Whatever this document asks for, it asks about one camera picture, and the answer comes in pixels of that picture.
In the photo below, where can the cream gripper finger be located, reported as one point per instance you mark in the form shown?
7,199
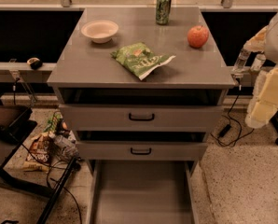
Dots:
257,42
264,103

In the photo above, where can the red apple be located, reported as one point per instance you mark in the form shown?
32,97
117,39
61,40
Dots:
198,36

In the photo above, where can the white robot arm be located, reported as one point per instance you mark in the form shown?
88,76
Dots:
271,44

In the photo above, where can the grey drawer cabinet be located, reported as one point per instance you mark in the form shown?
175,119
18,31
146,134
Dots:
130,89

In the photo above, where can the bottom grey open drawer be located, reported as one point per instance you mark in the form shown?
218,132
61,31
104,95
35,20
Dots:
142,192

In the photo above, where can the middle grey drawer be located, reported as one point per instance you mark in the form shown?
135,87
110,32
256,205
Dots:
142,151

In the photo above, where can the top grey drawer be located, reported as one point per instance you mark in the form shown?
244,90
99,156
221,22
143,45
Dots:
141,118

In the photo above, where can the clear water bottle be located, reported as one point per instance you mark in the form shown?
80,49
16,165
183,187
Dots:
238,67

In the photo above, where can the green soda can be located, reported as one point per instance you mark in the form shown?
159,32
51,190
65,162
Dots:
163,11

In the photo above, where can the green chip bag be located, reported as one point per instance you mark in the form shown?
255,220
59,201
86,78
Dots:
140,60

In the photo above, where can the white bowl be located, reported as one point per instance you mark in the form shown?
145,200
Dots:
99,31

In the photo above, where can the plastic bottle on floor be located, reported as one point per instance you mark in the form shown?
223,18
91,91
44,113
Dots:
68,148

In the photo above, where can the green bag on floor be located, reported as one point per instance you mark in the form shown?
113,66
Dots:
54,123

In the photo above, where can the black yellow tape measure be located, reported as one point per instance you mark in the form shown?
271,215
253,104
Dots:
34,63

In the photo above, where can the brown snack bag on floor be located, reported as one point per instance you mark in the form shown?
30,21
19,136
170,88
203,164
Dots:
38,157

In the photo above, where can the black power cable adapter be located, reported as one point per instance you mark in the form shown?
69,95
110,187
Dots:
217,139

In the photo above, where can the black cart frame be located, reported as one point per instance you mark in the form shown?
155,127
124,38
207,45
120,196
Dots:
11,139

